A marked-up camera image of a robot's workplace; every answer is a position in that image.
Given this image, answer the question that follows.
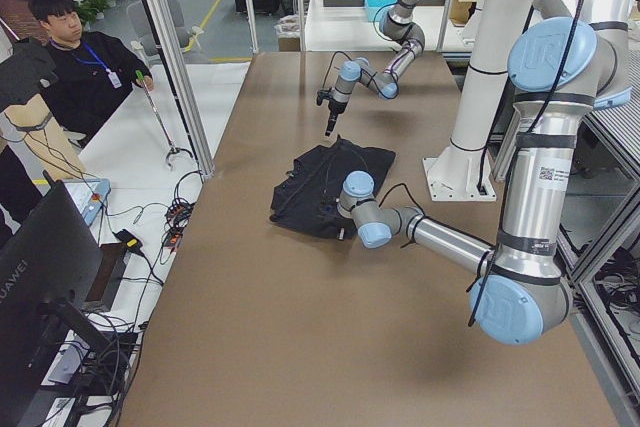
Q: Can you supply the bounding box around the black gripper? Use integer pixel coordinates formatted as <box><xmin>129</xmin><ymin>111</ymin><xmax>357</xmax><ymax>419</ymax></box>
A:
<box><xmin>324</xmin><ymin>100</ymin><xmax>346</xmax><ymax>137</ymax></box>

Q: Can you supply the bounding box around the seated person black jacket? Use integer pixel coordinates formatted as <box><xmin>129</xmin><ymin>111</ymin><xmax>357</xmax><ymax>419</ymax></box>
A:
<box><xmin>28</xmin><ymin>0</ymin><xmax>154</xmax><ymax>140</ymax></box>

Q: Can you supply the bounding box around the black power adapter brick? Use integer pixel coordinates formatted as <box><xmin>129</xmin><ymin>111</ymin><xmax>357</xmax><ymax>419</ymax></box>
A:
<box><xmin>113</xmin><ymin>229</ymin><xmax>142</xmax><ymax>255</ymax></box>

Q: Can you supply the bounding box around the black printed t-shirt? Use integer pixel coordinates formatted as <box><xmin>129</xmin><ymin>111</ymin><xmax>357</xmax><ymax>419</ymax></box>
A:
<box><xmin>270</xmin><ymin>137</ymin><xmax>396</xmax><ymax>240</ymax></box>

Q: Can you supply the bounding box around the blue plastic bin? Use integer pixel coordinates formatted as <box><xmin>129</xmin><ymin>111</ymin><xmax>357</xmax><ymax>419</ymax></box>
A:
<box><xmin>363</xmin><ymin>0</ymin><xmax>397</xmax><ymax>23</ymax></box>

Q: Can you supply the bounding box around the metal reacher grabber tool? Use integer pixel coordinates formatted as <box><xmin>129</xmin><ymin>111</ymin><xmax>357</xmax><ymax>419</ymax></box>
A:
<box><xmin>135</xmin><ymin>70</ymin><xmax>195</xmax><ymax>170</ymax></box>

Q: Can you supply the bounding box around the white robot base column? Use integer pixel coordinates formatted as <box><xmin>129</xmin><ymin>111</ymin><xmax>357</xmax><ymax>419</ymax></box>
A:
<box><xmin>423</xmin><ymin>0</ymin><xmax>531</xmax><ymax>202</ymax></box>

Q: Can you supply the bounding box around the cardboard box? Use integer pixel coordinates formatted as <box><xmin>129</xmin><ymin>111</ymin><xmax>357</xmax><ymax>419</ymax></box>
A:
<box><xmin>449</xmin><ymin>0</ymin><xmax>478</xmax><ymax>27</ymax></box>

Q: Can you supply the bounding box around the blue grey teach pendant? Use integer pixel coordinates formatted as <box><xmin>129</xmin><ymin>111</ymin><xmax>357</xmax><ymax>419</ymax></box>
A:
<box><xmin>63</xmin><ymin>178</ymin><xmax>111</xmax><ymax>226</ymax></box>

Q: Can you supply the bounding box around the silver aluminium frame post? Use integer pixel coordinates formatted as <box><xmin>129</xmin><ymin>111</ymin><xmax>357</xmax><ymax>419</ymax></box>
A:
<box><xmin>141</xmin><ymin>0</ymin><xmax>215</xmax><ymax>182</ymax></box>

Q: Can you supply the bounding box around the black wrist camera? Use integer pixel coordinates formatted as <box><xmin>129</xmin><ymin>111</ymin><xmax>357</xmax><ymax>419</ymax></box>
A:
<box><xmin>316</xmin><ymin>90</ymin><xmax>331</xmax><ymax>106</ymax></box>

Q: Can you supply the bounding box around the black red power strip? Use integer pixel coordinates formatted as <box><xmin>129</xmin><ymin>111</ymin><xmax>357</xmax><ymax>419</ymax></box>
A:
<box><xmin>162</xmin><ymin>198</ymin><xmax>195</xmax><ymax>251</ymax></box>

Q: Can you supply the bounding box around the black Huawei monitor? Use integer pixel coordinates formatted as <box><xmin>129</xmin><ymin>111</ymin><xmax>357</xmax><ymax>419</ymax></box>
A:
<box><xmin>1</xmin><ymin>181</ymin><xmax>109</xmax><ymax>426</ymax></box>

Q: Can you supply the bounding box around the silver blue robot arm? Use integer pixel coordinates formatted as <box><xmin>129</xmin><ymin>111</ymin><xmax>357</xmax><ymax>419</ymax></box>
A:
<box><xmin>327</xmin><ymin>0</ymin><xmax>634</xmax><ymax>345</ymax></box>
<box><xmin>316</xmin><ymin>0</ymin><xmax>425</xmax><ymax>136</ymax></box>

